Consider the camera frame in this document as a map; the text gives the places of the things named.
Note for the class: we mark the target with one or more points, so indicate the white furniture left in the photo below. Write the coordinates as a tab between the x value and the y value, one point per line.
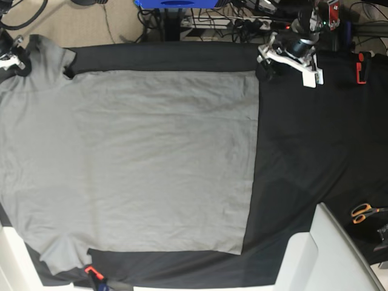
17	270

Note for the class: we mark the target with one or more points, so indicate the black table cloth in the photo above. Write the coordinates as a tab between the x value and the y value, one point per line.
327	144

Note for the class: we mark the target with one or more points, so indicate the black power strip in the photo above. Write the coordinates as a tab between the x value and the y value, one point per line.
262	24

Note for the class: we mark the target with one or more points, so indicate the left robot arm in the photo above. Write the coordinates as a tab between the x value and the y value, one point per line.
316	18

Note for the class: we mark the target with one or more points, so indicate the red black clamp right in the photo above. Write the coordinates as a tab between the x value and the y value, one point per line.
363	67

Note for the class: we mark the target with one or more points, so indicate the black device right edge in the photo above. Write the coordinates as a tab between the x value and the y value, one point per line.
383	236

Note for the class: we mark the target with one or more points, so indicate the red blue clamp bottom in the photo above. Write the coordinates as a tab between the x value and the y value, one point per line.
98	281

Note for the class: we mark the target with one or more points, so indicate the orange handled scissors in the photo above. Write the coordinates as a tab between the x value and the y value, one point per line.
363	211

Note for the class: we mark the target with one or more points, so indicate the white furniture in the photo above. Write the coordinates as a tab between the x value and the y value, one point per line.
17	270
324	258

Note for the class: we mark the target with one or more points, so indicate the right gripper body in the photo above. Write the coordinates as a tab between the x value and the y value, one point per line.
10	56

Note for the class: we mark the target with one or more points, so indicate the grey T-shirt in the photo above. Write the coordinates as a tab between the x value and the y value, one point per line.
126	161

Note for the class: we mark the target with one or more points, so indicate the white furniture right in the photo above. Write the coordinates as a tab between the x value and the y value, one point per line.
324	258

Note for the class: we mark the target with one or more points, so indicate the blue clamp handle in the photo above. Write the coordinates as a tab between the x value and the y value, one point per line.
346	36

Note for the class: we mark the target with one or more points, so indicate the blue box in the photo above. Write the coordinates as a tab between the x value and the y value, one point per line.
150	4

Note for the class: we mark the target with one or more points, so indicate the black table stand post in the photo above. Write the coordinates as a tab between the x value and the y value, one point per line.
172	24

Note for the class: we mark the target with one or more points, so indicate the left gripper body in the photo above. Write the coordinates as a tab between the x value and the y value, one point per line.
294	51

